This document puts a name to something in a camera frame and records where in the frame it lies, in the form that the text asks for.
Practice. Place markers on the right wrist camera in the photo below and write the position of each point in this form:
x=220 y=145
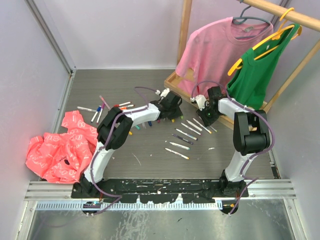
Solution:
x=200 y=101

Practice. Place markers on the yellow cap marker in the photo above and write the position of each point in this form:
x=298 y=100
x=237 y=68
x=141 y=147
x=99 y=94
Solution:
x=201 y=125

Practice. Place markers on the yellow marker pen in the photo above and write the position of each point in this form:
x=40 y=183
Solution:
x=177 y=153

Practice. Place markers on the red crumpled plastic bag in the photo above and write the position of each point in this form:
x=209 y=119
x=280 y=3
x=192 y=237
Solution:
x=61 y=158

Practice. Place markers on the purple marker pen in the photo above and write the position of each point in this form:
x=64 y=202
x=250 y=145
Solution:
x=183 y=139

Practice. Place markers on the green tank top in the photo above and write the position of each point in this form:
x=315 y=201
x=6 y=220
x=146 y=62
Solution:
x=249 y=84

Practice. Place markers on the magenta marker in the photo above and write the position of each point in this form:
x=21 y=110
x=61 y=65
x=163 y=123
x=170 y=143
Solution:
x=190 y=128

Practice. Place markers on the white silver marker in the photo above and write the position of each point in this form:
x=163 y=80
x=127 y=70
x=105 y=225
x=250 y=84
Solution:
x=86 y=109

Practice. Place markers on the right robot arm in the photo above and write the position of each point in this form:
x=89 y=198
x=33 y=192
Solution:
x=251 y=135

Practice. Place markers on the yellow hanger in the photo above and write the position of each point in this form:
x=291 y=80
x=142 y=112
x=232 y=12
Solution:
x=275 y=36

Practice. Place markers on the pink cap marker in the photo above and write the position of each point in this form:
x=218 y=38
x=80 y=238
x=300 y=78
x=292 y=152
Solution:
x=127 y=107

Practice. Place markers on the pink t-shirt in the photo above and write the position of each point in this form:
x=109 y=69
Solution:
x=213 y=49

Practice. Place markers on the blue cap marker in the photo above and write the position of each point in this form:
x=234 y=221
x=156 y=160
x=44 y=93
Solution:
x=95 y=114

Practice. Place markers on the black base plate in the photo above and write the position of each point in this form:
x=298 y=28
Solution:
x=159 y=191

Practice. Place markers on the light pink marker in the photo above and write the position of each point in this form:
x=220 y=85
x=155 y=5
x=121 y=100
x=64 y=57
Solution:
x=104 y=102

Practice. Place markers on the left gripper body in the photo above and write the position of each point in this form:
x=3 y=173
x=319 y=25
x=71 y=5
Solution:
x=174 y=112

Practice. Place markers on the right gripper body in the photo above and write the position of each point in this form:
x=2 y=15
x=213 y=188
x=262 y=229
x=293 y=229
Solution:
x=210 y=116

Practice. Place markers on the cable duct rail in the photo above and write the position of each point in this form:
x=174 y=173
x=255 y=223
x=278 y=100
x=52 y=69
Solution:
x=95 y=206

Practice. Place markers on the grey marker pen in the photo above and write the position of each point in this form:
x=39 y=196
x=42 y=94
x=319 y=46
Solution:
x=195 y=126

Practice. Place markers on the teal marker pen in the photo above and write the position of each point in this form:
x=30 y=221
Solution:
x=179 y=146

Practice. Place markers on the purple cap white marker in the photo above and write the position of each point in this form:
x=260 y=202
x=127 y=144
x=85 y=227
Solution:
x=100 y=113

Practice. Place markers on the red cap marker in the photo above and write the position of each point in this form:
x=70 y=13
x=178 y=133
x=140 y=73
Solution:
x=122 y=104

